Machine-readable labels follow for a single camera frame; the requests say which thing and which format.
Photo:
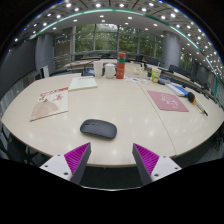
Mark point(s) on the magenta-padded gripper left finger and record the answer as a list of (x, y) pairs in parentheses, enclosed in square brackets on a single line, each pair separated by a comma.
[(77, 158)]

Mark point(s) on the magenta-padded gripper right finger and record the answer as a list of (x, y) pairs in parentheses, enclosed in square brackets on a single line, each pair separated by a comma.
[(146, 160)]

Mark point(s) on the black computer mouse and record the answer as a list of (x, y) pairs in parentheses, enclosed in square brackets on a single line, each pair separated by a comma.
[(98, 128)]

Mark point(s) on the pink mouse pad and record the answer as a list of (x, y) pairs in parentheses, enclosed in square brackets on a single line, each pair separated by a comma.
[(166, 101)]

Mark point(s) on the fan-print red white booklet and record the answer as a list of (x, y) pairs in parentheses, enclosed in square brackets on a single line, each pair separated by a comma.
[(50, 105)]

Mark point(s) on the white paper document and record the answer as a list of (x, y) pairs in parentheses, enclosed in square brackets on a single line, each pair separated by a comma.
[(82, 83)]

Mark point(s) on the blue and white book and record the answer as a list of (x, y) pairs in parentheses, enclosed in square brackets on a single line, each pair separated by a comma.
[(177, 90)]

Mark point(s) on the black handheld microphone orange band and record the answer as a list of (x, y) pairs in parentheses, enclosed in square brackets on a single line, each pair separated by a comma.
[(191, 97)]

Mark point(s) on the colourful printed flyer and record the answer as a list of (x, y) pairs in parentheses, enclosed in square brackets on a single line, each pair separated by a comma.
[(136, 80)]

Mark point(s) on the black desk microphone unit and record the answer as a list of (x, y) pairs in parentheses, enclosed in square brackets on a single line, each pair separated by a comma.
[(88, 72), (163, 80)]

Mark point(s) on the cartoon-print paper cup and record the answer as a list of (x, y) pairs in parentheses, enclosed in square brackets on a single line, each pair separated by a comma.
[(155, 76)]

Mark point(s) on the plain white cup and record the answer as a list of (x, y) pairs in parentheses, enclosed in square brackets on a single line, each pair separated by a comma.
[(98, 69)]

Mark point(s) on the white lidded mug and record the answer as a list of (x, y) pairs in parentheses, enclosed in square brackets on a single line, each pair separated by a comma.
[(109, 71)]

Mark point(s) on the white standing board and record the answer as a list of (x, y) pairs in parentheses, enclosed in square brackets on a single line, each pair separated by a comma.
[(45, 71)]

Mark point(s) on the dark office chairs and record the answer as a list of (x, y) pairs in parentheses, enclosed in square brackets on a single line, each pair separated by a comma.
[(175, 69)]

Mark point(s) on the red bottle with green band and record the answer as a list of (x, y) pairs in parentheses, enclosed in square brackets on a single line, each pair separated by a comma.
[(120, 66)]

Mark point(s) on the ceiling lights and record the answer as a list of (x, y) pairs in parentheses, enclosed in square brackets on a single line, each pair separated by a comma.
[(98, 5)]

